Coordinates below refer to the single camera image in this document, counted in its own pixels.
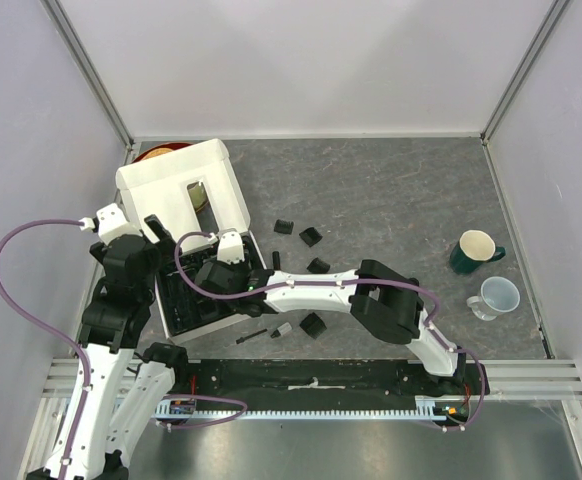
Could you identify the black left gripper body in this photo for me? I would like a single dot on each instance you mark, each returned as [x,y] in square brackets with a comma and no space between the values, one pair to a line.
[151,277]

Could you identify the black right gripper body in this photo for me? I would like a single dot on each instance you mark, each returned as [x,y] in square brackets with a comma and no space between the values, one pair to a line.
[238,266]

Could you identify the white cardboard clipper box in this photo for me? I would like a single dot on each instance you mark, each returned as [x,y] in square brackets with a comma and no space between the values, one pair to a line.
[191,189]

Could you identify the small black clipper attachment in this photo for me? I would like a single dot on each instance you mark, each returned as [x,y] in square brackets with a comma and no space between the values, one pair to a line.
[276,260]

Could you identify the black comb guard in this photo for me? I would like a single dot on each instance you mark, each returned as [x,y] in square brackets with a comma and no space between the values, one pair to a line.
[313,325]
[310,236]
[284,227]
[318,266]

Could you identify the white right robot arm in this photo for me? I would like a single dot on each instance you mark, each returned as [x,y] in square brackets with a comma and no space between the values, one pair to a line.
[393,309]

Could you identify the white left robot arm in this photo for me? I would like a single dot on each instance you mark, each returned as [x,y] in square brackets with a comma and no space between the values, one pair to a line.
[100,432]

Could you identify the black plastic box tray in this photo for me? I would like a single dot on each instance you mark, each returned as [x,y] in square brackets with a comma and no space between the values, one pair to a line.
[183,309]

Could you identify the small black cleaning brush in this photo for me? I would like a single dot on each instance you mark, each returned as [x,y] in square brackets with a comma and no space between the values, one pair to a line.
[250,336]

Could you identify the red wooden bowl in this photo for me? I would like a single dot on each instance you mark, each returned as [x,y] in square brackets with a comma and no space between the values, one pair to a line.
[161,150]

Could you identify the green ceramic mug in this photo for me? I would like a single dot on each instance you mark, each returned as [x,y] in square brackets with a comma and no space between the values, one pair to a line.
[473,249]

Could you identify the clear plastic measuring cup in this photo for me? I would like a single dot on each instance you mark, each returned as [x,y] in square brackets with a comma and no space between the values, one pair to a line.
[497,296]

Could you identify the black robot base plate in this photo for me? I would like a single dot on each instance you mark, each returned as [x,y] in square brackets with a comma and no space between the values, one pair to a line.
[324,385]

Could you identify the grey slotted cable duct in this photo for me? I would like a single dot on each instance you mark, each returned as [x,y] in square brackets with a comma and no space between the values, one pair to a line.
[423,410]

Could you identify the aluminium front frame rail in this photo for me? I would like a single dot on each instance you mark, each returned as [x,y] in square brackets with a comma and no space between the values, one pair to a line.
[509,380]

